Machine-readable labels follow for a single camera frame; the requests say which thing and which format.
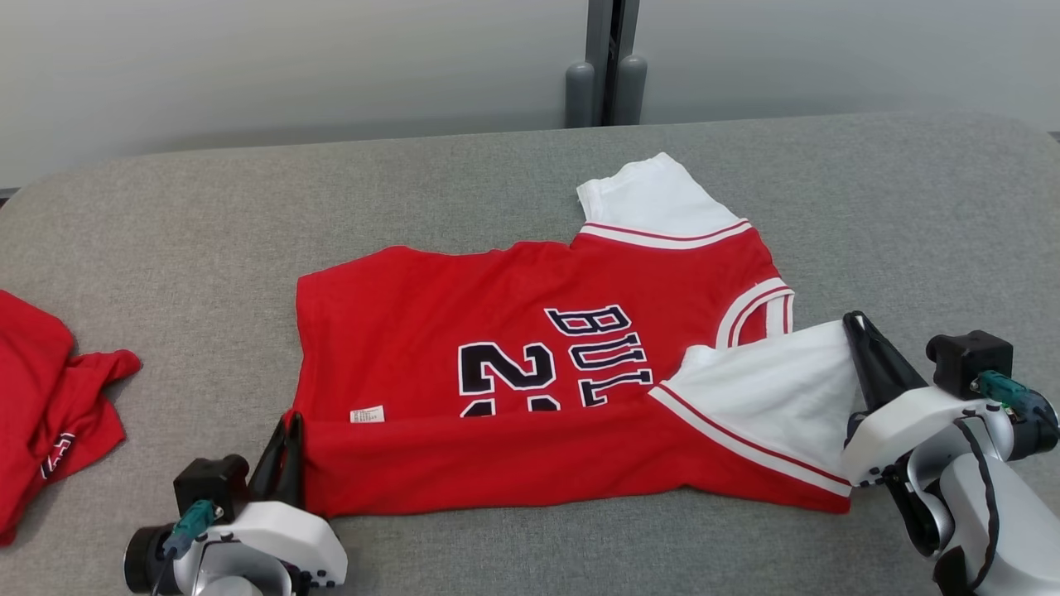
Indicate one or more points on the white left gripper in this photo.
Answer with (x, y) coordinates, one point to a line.
(290, 534)

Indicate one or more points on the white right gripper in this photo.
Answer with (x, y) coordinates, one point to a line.
(898, 430)

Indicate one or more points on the red shorts white stripe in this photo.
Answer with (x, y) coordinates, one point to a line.
(33, 389)

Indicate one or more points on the red Bulls basketball jersey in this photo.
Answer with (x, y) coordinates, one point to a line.
(497, 290)

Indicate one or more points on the grey fabric sofa cushion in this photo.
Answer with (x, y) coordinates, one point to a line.
(207, 248)

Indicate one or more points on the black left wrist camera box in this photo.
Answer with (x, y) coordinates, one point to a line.
(211, 484)

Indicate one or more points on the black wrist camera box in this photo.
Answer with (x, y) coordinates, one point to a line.
(211, 484)
(969, 356)

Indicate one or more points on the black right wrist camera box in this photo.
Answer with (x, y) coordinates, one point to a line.
(969, 356)

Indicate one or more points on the grey rounded post cap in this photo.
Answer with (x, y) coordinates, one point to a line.
(631, 91)
(580, 95)

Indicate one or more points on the grey partition post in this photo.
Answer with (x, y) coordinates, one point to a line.
(598, 50)

